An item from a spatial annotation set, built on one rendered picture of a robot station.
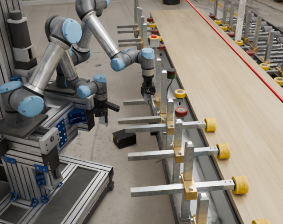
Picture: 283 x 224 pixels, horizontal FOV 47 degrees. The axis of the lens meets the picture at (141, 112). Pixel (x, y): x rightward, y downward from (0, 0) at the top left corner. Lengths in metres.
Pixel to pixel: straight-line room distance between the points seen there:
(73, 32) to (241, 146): 1.07
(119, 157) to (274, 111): 1.57
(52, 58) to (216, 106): 1.11
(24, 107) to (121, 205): 1.38
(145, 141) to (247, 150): 1.71
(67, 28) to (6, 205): 1.47
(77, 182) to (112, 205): 0.34
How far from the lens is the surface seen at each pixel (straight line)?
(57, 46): 1.70
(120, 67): 1.81
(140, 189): 1.47
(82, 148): 3.36
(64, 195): 2.59
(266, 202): 1.58
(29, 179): 2.42
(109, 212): 2.69
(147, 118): 2.12
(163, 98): 2.10
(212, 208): 1.89
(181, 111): 2.11
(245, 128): 2.03
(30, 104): 1.66
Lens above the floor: 1.99
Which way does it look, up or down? 31 degrees down
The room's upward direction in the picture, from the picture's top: 2 degrees counter-clockwise
